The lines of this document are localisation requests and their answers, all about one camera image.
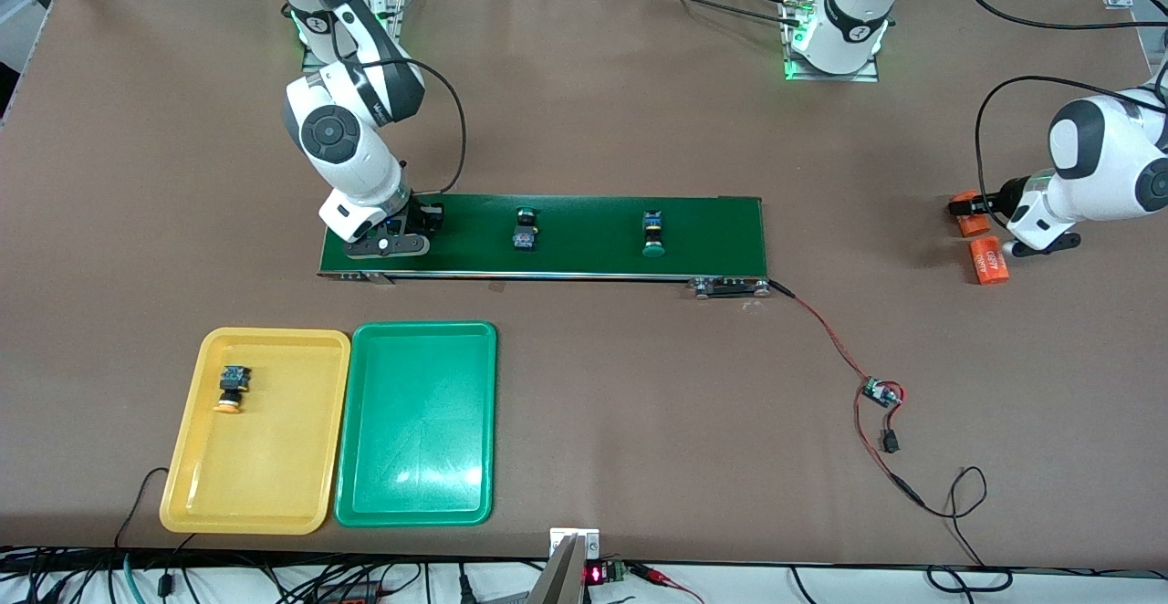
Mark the green plastic tray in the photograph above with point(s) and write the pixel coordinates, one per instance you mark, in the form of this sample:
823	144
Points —
420	458

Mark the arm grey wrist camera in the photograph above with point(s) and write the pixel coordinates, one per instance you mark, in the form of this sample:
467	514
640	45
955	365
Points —
1049	245
388	246

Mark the black inline switch red lead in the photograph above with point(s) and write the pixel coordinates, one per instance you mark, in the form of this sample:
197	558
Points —
890	442

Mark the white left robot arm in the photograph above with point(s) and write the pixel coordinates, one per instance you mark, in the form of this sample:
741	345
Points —
1095	157

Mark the small black circuit board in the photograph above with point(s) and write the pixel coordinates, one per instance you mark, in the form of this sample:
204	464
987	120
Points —
881	393

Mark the yellow mushroom pushbutton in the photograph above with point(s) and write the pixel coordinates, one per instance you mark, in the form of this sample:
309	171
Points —
424	224
231	390

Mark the orange cylinder marked 4680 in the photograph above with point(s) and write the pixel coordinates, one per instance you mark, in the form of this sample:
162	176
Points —
972	226
988	260

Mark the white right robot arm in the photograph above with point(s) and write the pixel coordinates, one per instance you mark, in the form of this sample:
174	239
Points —
365	166

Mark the green pushbutton blue block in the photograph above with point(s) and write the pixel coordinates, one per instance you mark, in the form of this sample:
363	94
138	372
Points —
653	234

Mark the black module red display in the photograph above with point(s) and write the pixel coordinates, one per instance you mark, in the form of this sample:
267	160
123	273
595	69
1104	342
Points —
598	574

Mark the yellow plastic tray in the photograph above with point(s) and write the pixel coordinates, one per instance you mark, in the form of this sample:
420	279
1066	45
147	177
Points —
255	476

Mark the red clip lead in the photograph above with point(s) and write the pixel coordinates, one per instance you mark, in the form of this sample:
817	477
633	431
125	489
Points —
652	575

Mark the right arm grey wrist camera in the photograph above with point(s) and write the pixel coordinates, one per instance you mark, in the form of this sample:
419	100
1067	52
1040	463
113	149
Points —
388	246

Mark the silver bracket plate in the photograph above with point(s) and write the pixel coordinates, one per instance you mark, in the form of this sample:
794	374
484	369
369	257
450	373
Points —
589	542

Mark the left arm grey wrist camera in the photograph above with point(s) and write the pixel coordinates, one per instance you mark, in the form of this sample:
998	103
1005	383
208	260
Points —
1049	245

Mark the green pushbutton dark block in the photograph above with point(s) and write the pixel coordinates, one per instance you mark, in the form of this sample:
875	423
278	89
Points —
525	232

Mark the green conveyor belt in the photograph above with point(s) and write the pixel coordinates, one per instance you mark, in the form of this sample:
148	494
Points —
593	239

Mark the grey metal bar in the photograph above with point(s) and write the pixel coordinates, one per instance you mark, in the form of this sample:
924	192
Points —
558	581

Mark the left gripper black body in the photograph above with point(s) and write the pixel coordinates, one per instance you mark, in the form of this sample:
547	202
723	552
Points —
1007	193

